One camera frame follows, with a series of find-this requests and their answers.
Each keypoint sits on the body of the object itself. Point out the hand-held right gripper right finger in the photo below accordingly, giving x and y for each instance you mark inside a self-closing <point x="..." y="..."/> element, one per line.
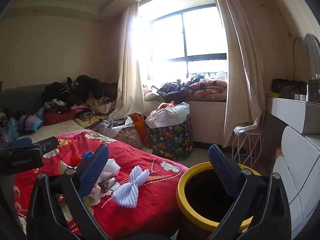
<point x="223" y="172"/>

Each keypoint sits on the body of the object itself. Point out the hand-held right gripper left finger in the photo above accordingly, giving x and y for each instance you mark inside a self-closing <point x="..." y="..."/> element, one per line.
<point x="91" y="173"/>

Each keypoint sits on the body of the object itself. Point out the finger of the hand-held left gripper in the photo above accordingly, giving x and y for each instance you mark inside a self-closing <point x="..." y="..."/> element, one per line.
<point x="21" y="142"/>
<point x="47" y="145"/>

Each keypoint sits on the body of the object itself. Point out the yellow-rimmed black trash bin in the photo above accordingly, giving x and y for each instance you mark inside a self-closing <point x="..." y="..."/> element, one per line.
<point x="197" y="197"/>

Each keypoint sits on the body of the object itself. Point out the beige bed sheet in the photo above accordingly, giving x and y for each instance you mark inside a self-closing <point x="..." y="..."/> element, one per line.
<point x="50" y="130"/>

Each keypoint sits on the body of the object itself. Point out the light blue cloth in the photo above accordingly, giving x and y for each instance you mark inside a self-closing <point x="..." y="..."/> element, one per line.
<point x="12" y="130"/>

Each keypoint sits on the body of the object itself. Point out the small silver red wrapper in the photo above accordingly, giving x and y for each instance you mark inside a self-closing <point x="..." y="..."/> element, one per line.
<point x="108" y="183"/>

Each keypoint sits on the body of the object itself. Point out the crumpled white tissue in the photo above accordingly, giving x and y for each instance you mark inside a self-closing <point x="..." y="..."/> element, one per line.
<point x="111" y="167"/>

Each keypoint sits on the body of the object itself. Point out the red and blue object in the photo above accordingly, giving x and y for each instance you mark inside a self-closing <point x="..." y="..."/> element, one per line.
<point x="75" y="158"/>

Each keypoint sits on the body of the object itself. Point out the purple striped cloth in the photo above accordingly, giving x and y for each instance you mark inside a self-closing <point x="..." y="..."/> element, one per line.
<point x="31" y="122"/>

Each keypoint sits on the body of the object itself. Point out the red folded cloth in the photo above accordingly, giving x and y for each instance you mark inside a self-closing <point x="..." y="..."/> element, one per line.
<point x="58" y="117"/>

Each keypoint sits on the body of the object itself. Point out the white knitted bow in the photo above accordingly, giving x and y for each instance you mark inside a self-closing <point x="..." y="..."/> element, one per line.
<point x="127" y="192"/>

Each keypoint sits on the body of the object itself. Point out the grey headboard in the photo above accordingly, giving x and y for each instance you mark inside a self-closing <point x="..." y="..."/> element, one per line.
<point x="22" y="95"/>

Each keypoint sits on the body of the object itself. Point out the white cloth on stool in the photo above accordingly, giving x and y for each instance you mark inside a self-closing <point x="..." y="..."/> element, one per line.
<point x="243" y="128"/>

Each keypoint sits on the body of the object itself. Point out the tiger print blanket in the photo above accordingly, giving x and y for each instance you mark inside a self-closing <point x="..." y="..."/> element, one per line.
<point x="87" y="116"/>

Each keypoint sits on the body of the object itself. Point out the pink patterned fabric bag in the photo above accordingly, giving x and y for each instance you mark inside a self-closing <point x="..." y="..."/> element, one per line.
<point x="127" y="137"/>

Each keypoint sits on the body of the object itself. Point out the lavender and white clothes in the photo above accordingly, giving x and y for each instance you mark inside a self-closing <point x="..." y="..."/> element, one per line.
<point x="112" y="126"/>

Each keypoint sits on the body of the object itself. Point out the dark floral storage bag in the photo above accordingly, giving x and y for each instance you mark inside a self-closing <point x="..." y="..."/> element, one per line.
<point x="172" y="140"/>

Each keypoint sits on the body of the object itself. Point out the orange bag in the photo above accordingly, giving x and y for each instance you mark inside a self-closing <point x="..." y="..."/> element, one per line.
<point x="138" y="130"/>

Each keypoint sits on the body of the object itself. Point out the pile of dark clothes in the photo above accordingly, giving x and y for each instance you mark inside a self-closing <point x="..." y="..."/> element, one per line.
<point x="82" y="87"/>

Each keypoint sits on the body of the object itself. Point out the red floral blanket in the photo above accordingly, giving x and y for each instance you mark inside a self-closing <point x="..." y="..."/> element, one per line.
<point x="155" y="205"/>

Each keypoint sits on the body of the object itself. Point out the white dresser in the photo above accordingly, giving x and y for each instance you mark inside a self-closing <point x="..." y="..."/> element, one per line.
<point x="297" y="160"/>

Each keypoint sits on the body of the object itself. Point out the white plastic bag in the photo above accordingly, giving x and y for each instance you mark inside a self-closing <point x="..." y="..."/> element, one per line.
<point x="167" y="116"/>

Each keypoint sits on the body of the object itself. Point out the orange patterned quilt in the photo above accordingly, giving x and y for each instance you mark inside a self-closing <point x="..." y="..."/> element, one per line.
<point x="210" y="88"/>

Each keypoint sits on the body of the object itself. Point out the orange cloth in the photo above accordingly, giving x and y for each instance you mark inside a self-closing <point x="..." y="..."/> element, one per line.
<point x="166" y="105"/>

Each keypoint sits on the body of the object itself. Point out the white dressing table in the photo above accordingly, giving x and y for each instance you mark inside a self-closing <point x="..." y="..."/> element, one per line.
<point x="290" y="112"/>

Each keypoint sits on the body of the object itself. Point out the dark navy jacket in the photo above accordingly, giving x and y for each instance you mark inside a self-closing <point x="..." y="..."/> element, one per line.
<point x="175" y="92"/>

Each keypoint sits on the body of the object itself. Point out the cream curtain beside dresser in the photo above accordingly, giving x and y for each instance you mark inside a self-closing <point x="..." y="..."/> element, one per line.
<point x="245" y="80"/>

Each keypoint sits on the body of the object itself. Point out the cream curtain beside bed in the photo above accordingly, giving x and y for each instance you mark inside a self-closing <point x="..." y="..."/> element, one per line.
<point x="127" y="80"/>

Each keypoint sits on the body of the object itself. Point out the dark brown bag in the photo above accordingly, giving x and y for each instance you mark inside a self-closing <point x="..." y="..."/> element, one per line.
<point x="287" y="88"/>

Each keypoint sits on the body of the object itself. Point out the clear cosmetics organizer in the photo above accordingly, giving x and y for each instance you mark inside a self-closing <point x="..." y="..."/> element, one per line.
<point x="314" y="91"/>

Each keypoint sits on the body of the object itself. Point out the black framed window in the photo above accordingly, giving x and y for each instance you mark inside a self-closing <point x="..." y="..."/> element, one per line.
<point x="185" y="42"/>

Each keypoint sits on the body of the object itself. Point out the arched vanity mirror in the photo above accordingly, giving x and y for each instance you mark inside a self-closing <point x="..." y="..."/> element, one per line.
<point x="310" y="55"/>

